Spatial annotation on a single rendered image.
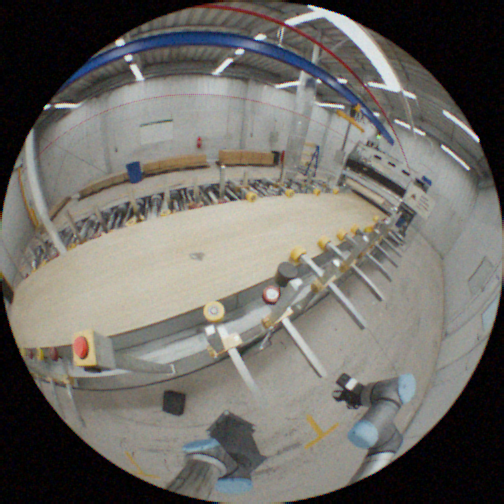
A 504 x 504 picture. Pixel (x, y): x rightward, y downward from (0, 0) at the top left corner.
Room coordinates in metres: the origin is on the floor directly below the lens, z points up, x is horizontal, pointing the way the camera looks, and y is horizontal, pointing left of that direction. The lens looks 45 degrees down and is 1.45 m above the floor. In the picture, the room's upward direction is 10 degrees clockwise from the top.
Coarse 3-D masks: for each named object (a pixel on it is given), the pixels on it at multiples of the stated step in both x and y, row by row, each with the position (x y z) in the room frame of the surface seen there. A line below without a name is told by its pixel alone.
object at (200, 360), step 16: (240, 336) 0.16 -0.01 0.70; (208, 352) 0.06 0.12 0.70; (176, 368) -0.06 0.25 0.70; (192, 368) -0.04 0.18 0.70; (64, 384) -0.65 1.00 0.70; (80, 384) -0.50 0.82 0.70; (96, 384) -0.39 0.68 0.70; (112, 384) -0.31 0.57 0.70; (128, 384) -0.25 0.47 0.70; (144, 384) -0.21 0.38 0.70
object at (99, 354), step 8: (80, 336) -0.06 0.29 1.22; (88, 336) -0.05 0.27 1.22; (96, 336) -0.04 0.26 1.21; (104, 336) -0.03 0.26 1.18; (88, 344) -0.06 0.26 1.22; (96, 344) -0.05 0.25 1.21; (104, 344) -0.05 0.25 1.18; (88, 352) -0.08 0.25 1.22; (96, 352) -0.07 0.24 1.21; (104, 352) -0.06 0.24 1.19; (112, 352) -0.06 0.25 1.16; (80, 360) -0.11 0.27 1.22; (88, 360) -0.09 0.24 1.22; (96, 360) -0.08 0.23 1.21; (104, 360) -0.08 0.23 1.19; (112, 360) -0.07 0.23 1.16; (104, 368) -0.09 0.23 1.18; (112, 368) -0.09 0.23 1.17
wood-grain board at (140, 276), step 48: (96, 240) 0.41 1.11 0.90; (144, 240) 0.50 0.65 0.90; (192, 240) 0.57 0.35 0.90; (240, 240) 0.63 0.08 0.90; (288, 240) 0.71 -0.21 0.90; (336, 240) 0.82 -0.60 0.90; (48, 288) -0.12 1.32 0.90; (96, 288) 0.11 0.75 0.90; (144, 288) 0.21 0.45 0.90; (192, 288) 0.28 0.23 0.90; (240, 288) 0.32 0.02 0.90; (48, 336) -0.35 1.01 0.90
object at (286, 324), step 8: (288, 320) 0.22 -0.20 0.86; (288, 328) 0.19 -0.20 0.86; (296, 336) 0.15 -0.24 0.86; (296, 344) 0.12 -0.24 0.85; (304, 344) 0.12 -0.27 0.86; (304, 352) 0.09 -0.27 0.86; (312, 360) 0.05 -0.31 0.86; (312, 368) 0.02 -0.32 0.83; (320, 368) 0.02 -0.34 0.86; (320, 376) -0.02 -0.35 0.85
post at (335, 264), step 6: (336, 258) 0.40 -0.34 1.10; (330, 264) 0.38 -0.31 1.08; (336, 264) 0.36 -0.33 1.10; (330, 270) 0.36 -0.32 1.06; (336, 270) 0.36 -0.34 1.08; (324, 276) 0.37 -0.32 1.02; (330, 276) 0.35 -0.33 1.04; (324, 282) 0.36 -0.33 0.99; (312, 294) 0.36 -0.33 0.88; (306, 300) 0.36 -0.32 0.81; (300, 306) 0.36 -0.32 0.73
